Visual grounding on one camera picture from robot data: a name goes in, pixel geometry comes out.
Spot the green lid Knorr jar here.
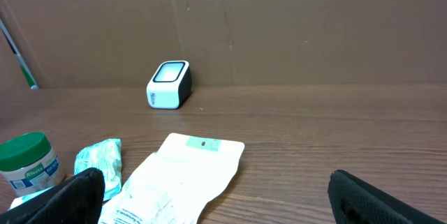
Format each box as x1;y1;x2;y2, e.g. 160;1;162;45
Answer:
1;132;66;197

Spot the teal snack packet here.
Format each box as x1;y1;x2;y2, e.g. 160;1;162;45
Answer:
74;138;122;201

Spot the white barcode scanner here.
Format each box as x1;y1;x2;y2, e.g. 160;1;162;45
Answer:
146;60;192;110

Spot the beige resealable pouch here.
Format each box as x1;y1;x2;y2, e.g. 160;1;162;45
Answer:
99;133;244;224

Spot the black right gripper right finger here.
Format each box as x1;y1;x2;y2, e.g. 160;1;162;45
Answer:
328;170;443;224

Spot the small green white box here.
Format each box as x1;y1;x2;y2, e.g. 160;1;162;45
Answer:
9;187;52;210

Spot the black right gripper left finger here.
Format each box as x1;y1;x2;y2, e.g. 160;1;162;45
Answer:
1;168;105;224

